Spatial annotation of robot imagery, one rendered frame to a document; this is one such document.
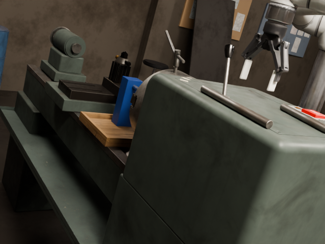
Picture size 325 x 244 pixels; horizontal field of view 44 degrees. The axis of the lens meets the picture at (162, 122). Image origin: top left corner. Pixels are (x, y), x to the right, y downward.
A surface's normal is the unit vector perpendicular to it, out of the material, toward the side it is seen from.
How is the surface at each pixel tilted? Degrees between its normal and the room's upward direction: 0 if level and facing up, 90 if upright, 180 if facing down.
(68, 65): 90
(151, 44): 90
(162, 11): 90
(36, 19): 90
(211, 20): 75
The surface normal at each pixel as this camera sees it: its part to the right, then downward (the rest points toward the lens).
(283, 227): 0.51, 0.37
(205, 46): 0.66, 0.13
